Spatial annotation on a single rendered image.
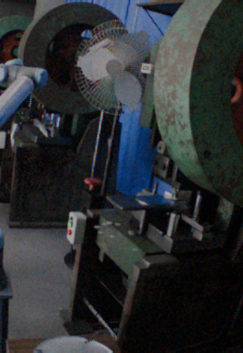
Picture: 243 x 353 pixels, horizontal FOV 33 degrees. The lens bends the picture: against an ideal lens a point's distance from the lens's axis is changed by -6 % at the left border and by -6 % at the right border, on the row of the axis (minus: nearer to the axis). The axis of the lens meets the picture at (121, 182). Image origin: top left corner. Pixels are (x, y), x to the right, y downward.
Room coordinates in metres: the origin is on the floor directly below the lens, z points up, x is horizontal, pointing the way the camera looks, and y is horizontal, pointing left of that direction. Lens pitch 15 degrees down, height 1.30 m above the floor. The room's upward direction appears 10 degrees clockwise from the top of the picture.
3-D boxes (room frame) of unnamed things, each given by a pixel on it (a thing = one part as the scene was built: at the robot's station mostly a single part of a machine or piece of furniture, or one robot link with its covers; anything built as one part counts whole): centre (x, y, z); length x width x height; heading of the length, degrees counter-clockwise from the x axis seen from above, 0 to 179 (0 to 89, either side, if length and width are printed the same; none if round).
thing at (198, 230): (1.59, -0.33, 0.76); 0.17 x 0.06 x 0.10; 31
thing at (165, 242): (1.74, -0.24, 0.68); 0.45 x 0.30 x 0.06; 31
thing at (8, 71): (1.55, 0.51, 1.22); 0.11 x 0.11 x 0.08; 78
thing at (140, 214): (1.65, -0.09, 0.72); 0.25 x 0.14 x 0.14; 121
